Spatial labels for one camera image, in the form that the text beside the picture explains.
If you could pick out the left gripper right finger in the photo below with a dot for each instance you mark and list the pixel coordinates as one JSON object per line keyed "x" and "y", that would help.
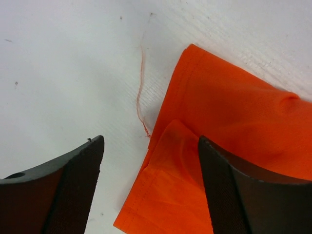
{"x": 244, "y": 198}

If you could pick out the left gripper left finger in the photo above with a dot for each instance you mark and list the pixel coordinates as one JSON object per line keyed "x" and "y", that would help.
{"x": 54, "y": 197}

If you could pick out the orange t shirt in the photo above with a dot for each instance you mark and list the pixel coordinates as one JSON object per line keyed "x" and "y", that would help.
{"x": 246, "y": 116}

